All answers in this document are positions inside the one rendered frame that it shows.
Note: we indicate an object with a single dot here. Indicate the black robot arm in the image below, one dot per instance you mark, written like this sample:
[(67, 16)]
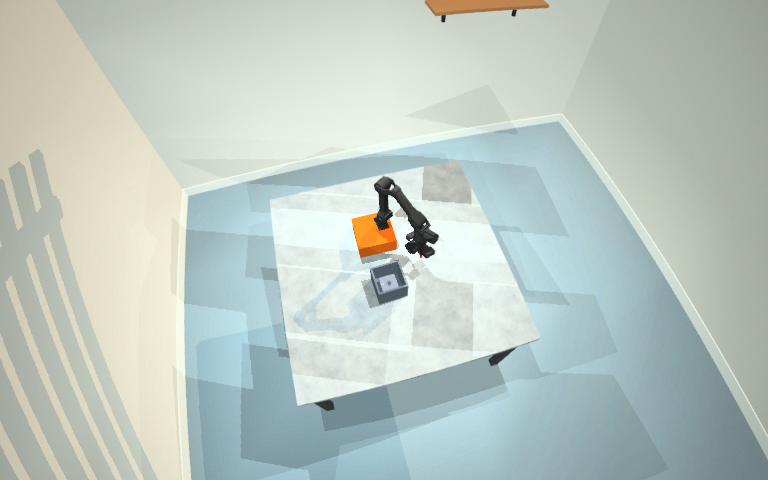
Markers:
[(415, 217)]

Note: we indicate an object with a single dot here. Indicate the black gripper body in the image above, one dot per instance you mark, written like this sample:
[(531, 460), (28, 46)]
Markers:
[(426, 250)]

